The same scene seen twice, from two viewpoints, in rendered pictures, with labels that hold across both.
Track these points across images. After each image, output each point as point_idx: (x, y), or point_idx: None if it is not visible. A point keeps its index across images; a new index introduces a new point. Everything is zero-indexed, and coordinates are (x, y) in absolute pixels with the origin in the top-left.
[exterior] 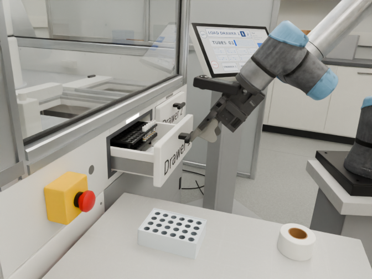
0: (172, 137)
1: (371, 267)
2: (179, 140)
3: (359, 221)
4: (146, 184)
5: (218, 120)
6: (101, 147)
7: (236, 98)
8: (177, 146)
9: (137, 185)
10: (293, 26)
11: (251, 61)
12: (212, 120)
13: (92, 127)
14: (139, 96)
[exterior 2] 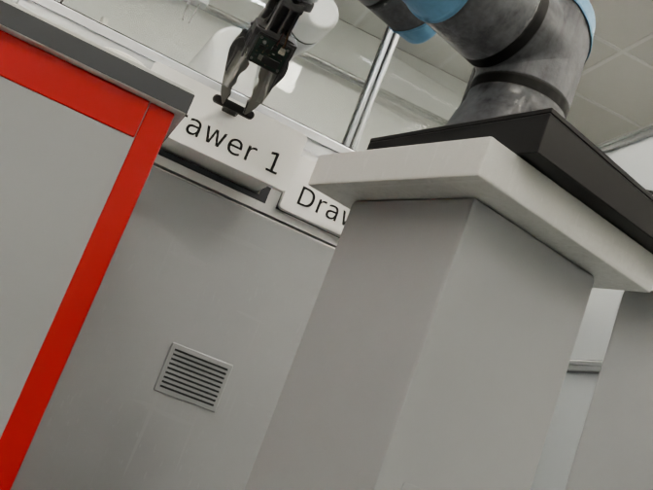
0: (201, 87)
1: (350, 392)
2: (225, 117)
3: (361, 234)
4: (216, 263)
5: (268, 76)
6: None
7: (270, 16)
8: (217, 123)
9: (183, 228)
10: None
11: None
12: (264, 81)
13: (123, 45)
14: None
